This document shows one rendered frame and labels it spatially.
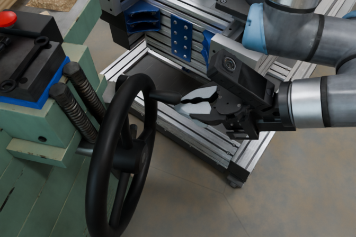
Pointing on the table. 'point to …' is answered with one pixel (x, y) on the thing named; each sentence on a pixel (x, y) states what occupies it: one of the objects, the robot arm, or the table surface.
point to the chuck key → (4, 43)
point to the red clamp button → (7, 18)
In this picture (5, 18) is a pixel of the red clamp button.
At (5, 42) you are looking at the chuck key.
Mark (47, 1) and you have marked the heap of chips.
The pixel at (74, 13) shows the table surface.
